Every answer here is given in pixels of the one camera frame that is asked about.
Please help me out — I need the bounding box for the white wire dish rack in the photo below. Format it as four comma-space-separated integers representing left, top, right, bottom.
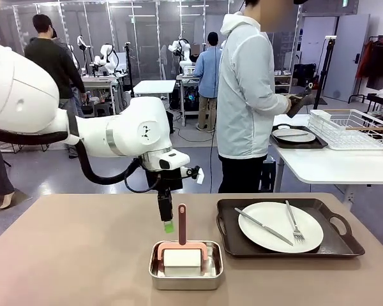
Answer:
307, 108, 383, 151

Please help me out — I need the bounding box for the low shoe shelf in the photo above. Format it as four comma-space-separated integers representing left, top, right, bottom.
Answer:
273, 68, 294, 95

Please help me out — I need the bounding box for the black utility cart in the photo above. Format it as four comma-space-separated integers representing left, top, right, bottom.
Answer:
366, 92, 383, 113

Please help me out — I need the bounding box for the dark brown handheld dish item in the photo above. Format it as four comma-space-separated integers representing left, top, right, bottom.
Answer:
286, 83, 315, 119

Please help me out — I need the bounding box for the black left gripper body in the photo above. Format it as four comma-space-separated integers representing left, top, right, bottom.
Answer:
145, 166, 184, 201

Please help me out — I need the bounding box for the grey background workbench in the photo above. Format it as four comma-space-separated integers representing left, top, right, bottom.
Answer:
80, 73, 130, 117

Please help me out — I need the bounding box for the silver fork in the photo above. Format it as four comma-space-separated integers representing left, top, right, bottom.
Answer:
285, 200, 305, 245

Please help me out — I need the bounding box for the brown floor mat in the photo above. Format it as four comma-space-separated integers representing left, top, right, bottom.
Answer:
0, 187, 33, 210

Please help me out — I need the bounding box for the white round plate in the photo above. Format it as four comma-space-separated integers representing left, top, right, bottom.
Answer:
237, 201, 324, 254
271, 127, 317, 144

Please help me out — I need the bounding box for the white side table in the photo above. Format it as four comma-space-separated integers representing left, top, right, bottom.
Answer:
269, 113, 383, 205

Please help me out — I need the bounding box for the black light stand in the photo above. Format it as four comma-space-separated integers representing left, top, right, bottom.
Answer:
312, 35, 338, 105

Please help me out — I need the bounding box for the black hanging coat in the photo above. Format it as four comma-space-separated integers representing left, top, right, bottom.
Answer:
366, 40, 383, 91

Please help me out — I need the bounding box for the silver table knife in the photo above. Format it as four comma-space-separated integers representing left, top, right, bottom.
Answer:
234, 207, 294, 247

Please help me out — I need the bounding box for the person in white jacket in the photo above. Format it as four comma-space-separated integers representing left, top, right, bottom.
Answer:
216, 0, 294, 194

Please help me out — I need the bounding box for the person in dark sweater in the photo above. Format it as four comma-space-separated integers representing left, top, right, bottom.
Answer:
23, 13, 87, 160

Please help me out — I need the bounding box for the stainless steel rectangular tray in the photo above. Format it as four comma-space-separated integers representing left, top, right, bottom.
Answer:
148, 240, 225, 291

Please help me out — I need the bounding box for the black camera tripod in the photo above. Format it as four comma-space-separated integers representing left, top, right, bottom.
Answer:
123, 41, 136, 98

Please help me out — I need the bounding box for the red hanging jacket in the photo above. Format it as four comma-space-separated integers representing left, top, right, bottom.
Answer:
356, 40, 375, 80

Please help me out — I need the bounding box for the computer tower with lights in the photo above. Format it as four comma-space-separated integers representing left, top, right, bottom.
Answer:
183, 85, 199, 113

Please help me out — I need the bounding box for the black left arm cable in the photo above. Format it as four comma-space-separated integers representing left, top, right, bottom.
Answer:
0, 113, 162, 194

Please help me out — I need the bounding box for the person right forearm white sleeve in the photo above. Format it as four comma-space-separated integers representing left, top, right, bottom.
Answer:
260, 91, 290, 113

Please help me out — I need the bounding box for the pink lint roller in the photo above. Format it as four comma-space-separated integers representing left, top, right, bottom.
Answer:
156, 203, 209, 277

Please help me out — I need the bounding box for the white background table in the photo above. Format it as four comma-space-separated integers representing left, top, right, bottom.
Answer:
133, 79, 177, 100

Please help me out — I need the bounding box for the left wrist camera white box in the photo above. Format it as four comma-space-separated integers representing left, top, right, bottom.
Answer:
182, 164, 206, 186

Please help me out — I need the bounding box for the person in blue jacket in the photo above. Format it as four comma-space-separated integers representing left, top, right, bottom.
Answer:
192, 31, 223, 133

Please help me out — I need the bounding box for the person in grey hoodie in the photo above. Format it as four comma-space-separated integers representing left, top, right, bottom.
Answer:
50, 27, 86, 119

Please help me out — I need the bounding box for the black handled serving tray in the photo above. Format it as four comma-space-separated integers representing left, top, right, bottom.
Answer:
216, 198, 366, 259
269, 124, 329, 150

